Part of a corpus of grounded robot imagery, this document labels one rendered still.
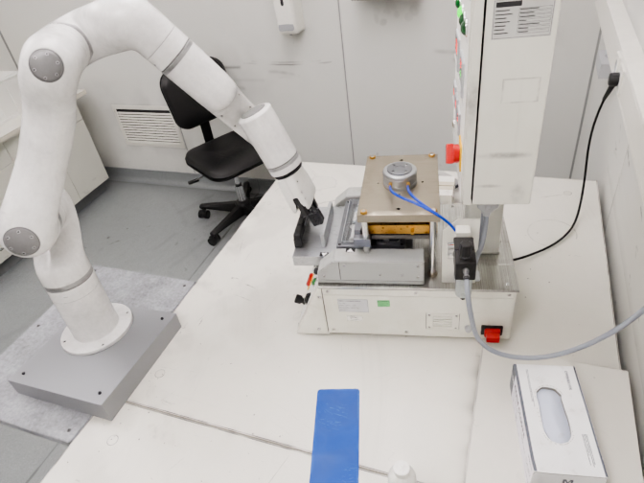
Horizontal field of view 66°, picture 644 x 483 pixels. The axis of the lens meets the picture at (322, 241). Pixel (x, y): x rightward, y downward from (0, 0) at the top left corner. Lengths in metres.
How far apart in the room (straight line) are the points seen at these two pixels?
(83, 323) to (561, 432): 1.11
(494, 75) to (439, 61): 1.78
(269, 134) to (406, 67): 1.67
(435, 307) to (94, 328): 0.87
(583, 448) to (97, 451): 1.00
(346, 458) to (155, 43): 0.92
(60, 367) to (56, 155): 0.55
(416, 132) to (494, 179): 1.87
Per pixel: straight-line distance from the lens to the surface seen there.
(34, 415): 1.47
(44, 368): 1.48
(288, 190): 1.19
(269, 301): 1.45
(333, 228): 1.30
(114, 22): 1.09
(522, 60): 0.92
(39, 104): 1.13
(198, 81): 1.10
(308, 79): 2.92
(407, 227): 1.14
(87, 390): 1.35
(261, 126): 1.13
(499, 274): 1.22
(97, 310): 1.41
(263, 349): 1.33
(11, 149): 3.46
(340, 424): 1.16
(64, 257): 1.34
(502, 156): 0.99
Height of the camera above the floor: 1.73
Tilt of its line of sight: 37 degrees down
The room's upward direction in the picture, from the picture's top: 9 degrees counter-clockwise
